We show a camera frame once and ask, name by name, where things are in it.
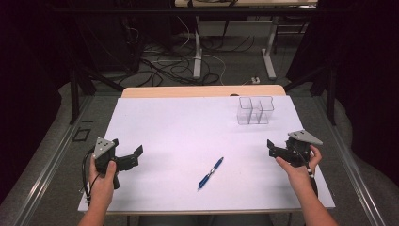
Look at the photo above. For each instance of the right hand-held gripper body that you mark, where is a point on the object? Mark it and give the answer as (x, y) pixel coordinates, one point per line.
(298, 150)

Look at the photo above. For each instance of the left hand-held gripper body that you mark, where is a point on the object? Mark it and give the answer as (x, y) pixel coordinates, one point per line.
(105, 153)

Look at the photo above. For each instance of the person's right hand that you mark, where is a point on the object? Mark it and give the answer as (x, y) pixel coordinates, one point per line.
(299, 175)

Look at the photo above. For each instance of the person's left hand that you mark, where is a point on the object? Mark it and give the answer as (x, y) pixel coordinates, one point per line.
(101, 185)

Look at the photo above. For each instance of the clear acrylic organiser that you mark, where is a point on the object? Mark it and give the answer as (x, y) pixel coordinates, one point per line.
(244, 116)

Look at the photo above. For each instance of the white table mat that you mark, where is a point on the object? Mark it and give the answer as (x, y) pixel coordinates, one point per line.
(188, 132)

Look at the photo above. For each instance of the dark table grommet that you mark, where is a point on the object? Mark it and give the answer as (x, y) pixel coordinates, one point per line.
(234, 94)

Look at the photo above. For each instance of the black metal stand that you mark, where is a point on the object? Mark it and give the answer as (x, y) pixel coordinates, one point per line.
(74, 97)
(331, 94)

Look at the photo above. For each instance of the blue pen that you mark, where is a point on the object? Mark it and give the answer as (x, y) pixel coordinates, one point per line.
(205, 180)

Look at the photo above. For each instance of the wooden table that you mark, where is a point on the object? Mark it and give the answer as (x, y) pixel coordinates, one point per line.
(188, 91)

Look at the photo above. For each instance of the white desk leg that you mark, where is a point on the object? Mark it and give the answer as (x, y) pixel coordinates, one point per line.
(269, 59)
(197, 59)

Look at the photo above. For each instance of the black curtain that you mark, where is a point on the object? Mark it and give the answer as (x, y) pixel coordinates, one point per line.
(367, 62)
(28, 78)

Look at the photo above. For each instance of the light desk top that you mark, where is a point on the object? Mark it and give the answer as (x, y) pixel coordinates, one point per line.
(251, 3)

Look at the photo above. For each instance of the aluminium floor rail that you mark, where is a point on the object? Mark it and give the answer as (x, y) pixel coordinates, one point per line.
(348, 163)
(47, 171)

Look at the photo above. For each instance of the black horizontal frame bar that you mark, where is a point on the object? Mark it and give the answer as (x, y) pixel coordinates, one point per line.
(125, 10)

